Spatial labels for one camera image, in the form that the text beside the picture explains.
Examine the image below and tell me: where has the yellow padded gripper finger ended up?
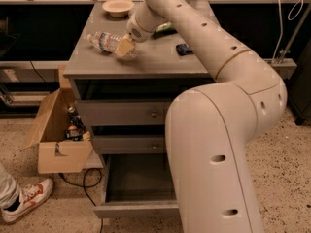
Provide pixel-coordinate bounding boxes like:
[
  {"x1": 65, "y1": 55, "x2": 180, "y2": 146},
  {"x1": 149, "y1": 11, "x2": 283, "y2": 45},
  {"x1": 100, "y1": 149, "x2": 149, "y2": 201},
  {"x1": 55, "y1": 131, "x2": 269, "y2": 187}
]
[{"x1": 115, "y1": 35, "x2": 135, "y2": 57}]

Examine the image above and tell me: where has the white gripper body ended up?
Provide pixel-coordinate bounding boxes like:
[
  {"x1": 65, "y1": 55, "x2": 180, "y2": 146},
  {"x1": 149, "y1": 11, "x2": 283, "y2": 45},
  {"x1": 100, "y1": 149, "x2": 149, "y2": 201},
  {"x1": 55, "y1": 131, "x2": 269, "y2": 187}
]
[{"x1": 126, "y1": 16, "x2": 154, "y2": 43}]

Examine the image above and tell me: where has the clear plastic water bottle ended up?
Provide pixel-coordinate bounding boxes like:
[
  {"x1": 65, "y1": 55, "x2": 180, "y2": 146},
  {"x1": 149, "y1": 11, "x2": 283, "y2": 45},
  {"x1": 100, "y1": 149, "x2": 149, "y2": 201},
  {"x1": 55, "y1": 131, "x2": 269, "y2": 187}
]
[{"x1": 86, "y1": 31, "x2": 137, "y2": 58}]

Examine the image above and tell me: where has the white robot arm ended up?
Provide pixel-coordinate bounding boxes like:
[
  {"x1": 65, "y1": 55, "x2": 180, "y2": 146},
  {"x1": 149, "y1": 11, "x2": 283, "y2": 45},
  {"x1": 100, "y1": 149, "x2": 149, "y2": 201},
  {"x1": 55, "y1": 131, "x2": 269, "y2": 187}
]
[{"x1": 126, "y1": 0, "x2": 287, "y2": 233}]

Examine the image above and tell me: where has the grey wooden drawer cabinet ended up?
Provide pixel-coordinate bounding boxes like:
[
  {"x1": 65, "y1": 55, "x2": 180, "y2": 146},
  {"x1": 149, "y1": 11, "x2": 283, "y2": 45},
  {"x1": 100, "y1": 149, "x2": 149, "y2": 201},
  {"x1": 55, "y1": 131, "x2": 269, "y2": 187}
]
[{"x1": 64, "y1": 3, "x2": 213, "y2": 141}]

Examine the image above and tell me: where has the grey top drawer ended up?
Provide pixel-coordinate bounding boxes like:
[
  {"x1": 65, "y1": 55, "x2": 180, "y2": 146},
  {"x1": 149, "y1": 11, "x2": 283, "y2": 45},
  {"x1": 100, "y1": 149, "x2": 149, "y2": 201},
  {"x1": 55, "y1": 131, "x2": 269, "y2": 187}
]
[{"x1": 76, "y1": 100, "x2": 170, "y2": 126}]

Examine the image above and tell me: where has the grey middle drawer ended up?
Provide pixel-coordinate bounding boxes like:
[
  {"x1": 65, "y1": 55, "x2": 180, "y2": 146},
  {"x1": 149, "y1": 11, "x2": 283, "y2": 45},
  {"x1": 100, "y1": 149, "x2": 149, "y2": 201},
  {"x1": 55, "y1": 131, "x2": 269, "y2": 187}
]
[{"x1": 92, "y1": 135, "x2": 166, "y2": 154}]

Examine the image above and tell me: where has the grey open bottom drawer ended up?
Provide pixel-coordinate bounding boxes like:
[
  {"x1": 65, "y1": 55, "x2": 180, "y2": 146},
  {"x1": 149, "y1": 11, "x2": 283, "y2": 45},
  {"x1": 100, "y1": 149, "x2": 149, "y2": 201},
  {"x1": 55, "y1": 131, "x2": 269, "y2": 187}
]
[{"x1": 94, "y1": 153, "x2": 179, "y2": 218}]

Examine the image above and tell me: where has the green chip bag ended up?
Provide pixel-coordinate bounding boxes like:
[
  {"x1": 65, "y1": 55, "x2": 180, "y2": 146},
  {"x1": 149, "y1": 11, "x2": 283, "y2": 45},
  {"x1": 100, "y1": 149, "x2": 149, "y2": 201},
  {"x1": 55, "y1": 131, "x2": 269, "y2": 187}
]
[{"x1": 153, "y1": 22, "x2": 176, "y2": 39}]

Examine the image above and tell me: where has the beige shallow bowl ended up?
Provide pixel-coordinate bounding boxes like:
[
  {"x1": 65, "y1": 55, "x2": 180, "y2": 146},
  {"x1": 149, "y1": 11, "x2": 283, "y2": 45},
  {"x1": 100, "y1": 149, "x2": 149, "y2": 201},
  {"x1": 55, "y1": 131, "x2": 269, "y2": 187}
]
[{"x1": 102, "y1": 0, "x2": 134, "y2": 18}]

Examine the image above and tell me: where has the dark can in box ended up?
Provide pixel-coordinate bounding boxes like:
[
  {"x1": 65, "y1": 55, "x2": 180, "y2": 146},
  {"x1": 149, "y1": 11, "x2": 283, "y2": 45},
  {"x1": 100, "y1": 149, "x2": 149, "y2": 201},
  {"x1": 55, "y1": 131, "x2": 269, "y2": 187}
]
[{"x1": 67, "y1": 107, "x2": 85, "y2": 129}]

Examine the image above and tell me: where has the brown cardboard box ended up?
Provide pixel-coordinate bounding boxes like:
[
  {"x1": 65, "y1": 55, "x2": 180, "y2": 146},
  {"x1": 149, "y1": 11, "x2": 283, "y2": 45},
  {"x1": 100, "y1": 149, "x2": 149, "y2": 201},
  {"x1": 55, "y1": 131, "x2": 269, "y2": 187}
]
[{"x1": 21, "y1": 64, "x2": 92, "y2": 174}]

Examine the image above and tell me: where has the white and red sneaker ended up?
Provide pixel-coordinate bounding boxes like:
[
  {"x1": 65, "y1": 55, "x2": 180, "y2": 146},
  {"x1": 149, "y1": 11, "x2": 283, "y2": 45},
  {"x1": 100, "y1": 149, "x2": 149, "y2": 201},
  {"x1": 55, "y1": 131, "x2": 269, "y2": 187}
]
[{"x1": 1, "y1": 179, "x2": 54, "y2": 224}]

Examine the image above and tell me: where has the light trouser leg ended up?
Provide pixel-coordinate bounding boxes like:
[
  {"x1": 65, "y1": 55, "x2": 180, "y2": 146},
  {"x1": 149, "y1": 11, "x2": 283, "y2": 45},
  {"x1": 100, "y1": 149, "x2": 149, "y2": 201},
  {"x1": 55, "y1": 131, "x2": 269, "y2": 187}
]
[{"x1": 0, "y1": 164, "x2": 20, "y2": 211}]

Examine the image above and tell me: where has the black floor cable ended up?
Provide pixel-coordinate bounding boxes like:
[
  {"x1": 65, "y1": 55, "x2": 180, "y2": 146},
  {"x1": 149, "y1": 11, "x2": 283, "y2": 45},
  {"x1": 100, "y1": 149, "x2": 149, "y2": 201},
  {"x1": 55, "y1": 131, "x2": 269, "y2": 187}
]
[{"x1": 57, "y1": 168, "x2": 105, "y2": 233}]

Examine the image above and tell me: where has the white hanging cable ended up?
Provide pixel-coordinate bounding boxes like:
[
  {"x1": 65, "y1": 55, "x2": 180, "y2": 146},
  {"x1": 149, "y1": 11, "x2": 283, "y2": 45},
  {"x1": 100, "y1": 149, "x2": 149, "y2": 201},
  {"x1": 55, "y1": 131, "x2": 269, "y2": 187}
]
[{"x1": 271, "y1": 0, "x2": 285, "y2": 65}]

